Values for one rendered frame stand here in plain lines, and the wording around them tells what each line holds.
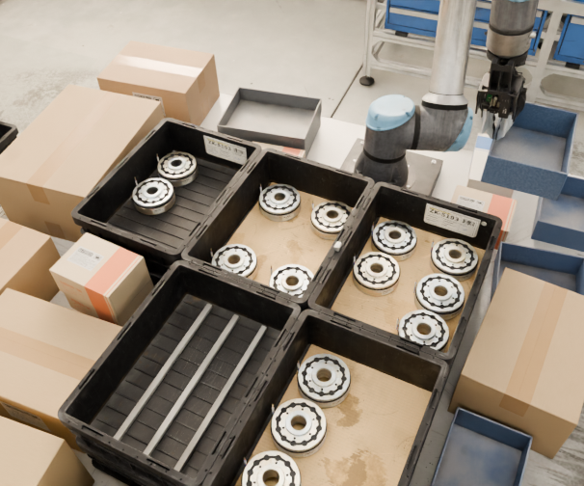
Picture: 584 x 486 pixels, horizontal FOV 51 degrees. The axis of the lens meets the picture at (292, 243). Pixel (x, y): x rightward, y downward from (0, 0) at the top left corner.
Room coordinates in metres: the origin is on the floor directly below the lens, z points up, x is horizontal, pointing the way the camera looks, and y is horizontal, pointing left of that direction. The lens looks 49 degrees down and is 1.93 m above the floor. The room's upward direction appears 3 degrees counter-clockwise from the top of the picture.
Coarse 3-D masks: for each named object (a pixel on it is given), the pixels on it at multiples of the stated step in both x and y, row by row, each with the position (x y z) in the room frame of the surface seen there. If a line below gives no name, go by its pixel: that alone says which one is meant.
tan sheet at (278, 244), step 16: (304, 192) 1.14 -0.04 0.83; (256, 208) 1.08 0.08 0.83; (304, 208) 1.08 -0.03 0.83; (352, 208) 1.07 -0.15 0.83; (256, 224) 1.03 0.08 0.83; (272, 224) 1.03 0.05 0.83; (288, 224) 1.03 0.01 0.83; (304, 224) 1.02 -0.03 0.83; (240, 240) 0.98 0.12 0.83; (256, 240) 0.98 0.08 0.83; (272, 240) 0.98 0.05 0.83; (288, 240) 0.97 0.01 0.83; (304, 240) 0.97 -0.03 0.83; (320, 240) 0.97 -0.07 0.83; (256, 256) 0.93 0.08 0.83; (272, 256) 0.93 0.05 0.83; (288, 256) 0.92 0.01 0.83; (304, 256) 0.92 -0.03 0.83; (320, 256) 0.92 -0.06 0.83
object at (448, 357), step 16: (400, 192) 1.02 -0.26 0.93; (416, 192) 1.02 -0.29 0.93; (368, 208) 0.98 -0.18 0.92; (464, 208) 0.96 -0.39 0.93; (352, 224) 0.93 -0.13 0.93; (496, 224) 0.91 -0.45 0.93; (496, 240) 0.86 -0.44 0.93; (336, 256) 0.83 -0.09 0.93; (480, 272) 0.77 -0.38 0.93; (320, 288) 0.75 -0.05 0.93; (352, 320) 0.67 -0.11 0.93; (464, 320) 0.66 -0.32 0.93; (384, 336) 0.63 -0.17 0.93; (432, 352) 0.59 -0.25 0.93; (448, 352) 0.59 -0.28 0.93
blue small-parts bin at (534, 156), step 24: (528, 120) 1.06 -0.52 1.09; (552, 120) 1.04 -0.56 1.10; (576, 120) 1.00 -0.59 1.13; (504, 144) 1.01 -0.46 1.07; (528, 144) 1.01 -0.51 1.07; (552, 144) 1.00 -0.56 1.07; (504, 168) 0.89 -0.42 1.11; (528, 168) 0.87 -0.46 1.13; (552, 168) 0.93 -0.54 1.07; (528, 192) 0.86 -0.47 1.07; (552, 192) 0.84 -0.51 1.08
